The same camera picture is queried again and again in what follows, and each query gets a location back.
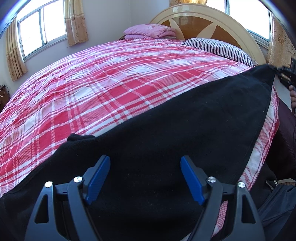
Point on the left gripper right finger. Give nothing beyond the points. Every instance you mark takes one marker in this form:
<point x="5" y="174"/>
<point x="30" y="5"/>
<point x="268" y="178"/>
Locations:
<point x="241" y="222"/>

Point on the cream and wood headboard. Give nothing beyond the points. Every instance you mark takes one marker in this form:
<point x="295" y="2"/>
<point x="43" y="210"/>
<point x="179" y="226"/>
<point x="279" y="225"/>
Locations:
<point x="201" y="21"/>

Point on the folded pink blanket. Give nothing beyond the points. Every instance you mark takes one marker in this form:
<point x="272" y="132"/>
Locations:
<point x="150" y="31"/>

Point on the striped pillow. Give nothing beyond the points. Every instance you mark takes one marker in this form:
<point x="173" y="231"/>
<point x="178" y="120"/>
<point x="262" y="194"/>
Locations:
<point x="222" y="49"/>

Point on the far window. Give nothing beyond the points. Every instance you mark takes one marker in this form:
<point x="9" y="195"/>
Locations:
<point x="40" y="24"/>

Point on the black pants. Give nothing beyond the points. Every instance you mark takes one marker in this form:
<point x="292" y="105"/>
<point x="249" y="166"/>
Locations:
<point x="145" y="196"/>

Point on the right beige curtain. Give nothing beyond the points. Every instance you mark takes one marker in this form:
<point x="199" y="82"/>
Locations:
<point x="75" y="23"/>

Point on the side window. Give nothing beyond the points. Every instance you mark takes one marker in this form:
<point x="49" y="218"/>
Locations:
<point x="252" y="15"/>

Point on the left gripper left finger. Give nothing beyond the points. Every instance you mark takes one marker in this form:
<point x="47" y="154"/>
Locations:
<point x="61" y="211"/>

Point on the yellow curtain near headboard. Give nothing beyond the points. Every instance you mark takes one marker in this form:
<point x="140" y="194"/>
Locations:
<point x="177" y="2"/>

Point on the beige curtain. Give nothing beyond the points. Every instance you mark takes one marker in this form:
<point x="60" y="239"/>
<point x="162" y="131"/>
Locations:
<point x="16" y="64"/>
<point x="75" y="23"/>

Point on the person's thumb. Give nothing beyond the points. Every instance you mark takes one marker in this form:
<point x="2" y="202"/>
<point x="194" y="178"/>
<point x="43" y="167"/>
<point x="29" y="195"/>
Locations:
<point x="293" y="97"/>

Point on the black backpack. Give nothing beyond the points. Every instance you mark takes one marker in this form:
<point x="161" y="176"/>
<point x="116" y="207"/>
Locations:
<point x="277" y="214"/>

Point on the lace curtain at right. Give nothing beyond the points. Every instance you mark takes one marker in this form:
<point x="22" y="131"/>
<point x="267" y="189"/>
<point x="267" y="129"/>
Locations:
<point x="281" y="49"/>

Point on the red plaid bed sheet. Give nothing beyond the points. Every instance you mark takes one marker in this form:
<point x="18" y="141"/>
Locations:
<point x="94" y="90"/>

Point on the left beige curtain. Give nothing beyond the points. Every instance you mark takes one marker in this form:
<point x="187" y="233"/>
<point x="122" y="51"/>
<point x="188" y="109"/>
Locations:
<point x="16" y="64"/>

